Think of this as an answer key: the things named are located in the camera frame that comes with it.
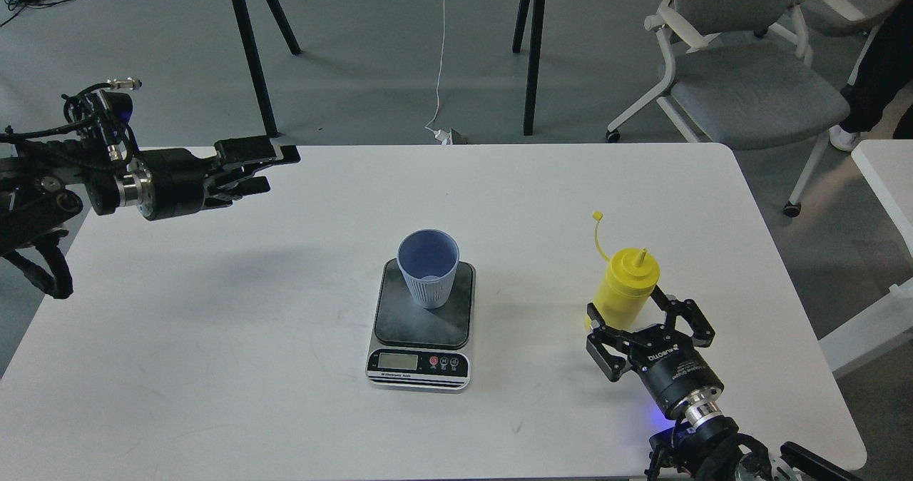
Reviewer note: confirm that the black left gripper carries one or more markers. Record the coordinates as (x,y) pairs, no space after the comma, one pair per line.
(178,177)

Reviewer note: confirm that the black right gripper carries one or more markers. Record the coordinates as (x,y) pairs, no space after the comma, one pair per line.
(665,359)

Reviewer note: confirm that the yellow squeeze bottle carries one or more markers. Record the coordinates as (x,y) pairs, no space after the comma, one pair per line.
(628,281)

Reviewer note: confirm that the blue ribbed plastic cup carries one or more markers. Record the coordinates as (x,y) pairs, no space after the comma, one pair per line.
(428,260)

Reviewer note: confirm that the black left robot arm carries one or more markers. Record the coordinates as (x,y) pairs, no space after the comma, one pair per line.
(97,149)

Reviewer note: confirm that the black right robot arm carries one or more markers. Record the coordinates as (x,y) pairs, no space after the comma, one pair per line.
(702,442)

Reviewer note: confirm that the black digital kitchen scale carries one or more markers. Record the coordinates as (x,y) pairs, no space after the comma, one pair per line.
(414,348)

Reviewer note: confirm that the white power adapter on floor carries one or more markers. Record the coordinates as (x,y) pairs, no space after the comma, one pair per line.
(450,137)

